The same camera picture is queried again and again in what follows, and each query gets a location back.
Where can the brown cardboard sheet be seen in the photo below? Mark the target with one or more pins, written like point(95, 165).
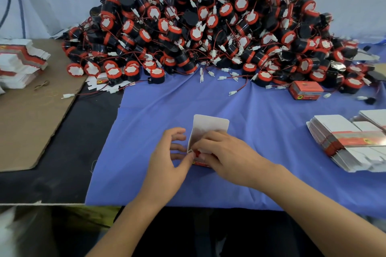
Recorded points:
point(30, 127)

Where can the pile of black red buzzers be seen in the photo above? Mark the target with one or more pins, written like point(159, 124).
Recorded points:
point(211, 25)

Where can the rubber band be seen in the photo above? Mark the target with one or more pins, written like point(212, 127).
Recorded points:
point(41, 85)

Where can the person's left hand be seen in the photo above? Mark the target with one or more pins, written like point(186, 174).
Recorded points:
point(160, 172)

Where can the stack of paper boxes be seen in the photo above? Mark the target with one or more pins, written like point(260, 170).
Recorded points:
point(344, 139)
point(21, 64)

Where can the blue cloth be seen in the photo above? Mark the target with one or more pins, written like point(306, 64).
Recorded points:
point(145, 109)

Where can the person's right forearm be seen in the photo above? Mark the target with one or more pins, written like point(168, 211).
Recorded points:
point(332, 217)

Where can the person's left forearm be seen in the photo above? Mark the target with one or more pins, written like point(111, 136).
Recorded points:
point(126, 227)

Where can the orange white paper box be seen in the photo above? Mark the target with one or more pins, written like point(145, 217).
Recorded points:
point(306, 90)
point(210, 124)

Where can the person's right hand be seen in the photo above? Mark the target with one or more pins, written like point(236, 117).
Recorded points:
point(238, 160)

